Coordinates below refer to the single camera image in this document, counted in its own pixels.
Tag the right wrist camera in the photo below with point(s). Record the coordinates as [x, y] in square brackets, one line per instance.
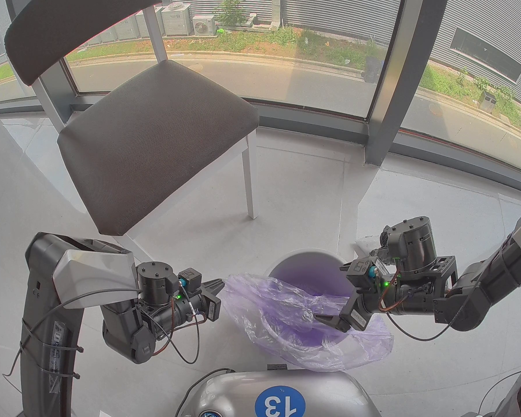
[360, 272]

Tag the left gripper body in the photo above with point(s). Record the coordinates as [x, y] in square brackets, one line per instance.
[193, 313]

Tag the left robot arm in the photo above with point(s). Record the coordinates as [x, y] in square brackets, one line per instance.
[47, 302]

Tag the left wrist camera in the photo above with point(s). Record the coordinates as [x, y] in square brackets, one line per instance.
[191, 278]

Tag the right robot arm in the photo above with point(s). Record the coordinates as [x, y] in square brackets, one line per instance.
[482, 289]

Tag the white trash bin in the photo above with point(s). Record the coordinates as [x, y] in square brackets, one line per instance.
[304, 265]

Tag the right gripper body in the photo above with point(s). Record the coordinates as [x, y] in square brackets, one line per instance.
[384, 302]

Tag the grey cushioned white chair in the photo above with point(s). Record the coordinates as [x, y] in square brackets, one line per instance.
[147, 137]

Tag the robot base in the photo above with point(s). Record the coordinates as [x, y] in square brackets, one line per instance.
[243, 393]

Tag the white printed wrapper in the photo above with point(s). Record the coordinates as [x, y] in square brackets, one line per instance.
[367, 243]

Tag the purple plastic bag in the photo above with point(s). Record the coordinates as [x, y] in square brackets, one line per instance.
[286, 337]

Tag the window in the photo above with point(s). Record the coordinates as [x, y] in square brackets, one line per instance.
[410, 59]

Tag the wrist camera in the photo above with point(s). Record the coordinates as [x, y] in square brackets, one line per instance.
[191, 278]
[360, 272]

